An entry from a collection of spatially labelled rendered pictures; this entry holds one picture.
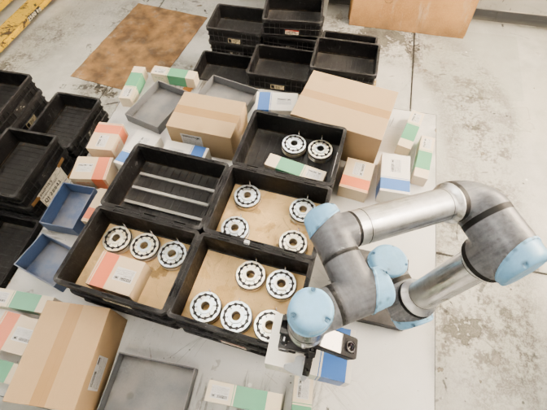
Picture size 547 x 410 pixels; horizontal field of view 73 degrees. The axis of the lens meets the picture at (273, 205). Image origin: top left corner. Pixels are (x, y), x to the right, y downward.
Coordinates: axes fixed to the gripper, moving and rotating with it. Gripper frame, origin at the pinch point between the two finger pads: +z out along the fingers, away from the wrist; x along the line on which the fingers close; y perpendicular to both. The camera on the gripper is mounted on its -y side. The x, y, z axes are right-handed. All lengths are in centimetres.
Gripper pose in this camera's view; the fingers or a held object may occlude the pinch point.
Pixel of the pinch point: (310, 348)
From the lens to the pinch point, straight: 97.1
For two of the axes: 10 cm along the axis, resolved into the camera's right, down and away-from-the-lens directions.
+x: -2.2, 8.4, -4.9
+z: 0.2, 5.1, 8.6
